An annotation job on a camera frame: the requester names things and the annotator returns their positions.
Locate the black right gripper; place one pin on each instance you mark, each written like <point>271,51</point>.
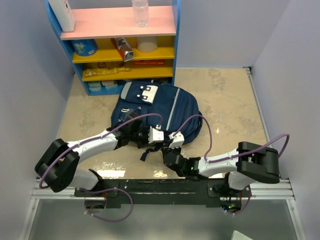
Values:
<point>166,149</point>

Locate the orange flat box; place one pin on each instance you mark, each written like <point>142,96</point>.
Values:
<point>150,62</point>

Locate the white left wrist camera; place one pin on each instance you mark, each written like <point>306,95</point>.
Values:
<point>155,135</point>

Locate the orange snack bag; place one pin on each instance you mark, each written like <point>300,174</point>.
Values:
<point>123,48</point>

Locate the navy blue student backpack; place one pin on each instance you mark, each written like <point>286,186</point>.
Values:
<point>169,106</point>

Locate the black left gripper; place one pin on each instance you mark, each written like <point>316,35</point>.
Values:
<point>146,130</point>

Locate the blue round tin can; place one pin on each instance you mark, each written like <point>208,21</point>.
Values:
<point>84,47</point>

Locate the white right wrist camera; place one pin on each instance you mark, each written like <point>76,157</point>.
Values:
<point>176,140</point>

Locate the blue wooden shelf unit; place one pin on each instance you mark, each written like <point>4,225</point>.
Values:
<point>107,49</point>

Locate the white rectangular box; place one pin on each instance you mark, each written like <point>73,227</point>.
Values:
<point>64,14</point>

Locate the white round container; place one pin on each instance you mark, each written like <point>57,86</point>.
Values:
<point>147,44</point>

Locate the yellow snack packet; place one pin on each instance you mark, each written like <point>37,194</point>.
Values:
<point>95,72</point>

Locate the clear plastic water bottle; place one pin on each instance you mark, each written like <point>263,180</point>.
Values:
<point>141,12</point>

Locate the aluminium frame rail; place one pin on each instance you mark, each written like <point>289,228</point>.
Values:
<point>280,191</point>

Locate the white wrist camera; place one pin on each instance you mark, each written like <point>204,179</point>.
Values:
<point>176,140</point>
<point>155,135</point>

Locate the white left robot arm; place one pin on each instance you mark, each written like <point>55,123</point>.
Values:
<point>58,167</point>

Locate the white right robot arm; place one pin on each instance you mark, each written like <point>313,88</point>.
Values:
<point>246,164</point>

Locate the white paper corner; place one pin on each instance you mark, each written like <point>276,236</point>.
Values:
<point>236,235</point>

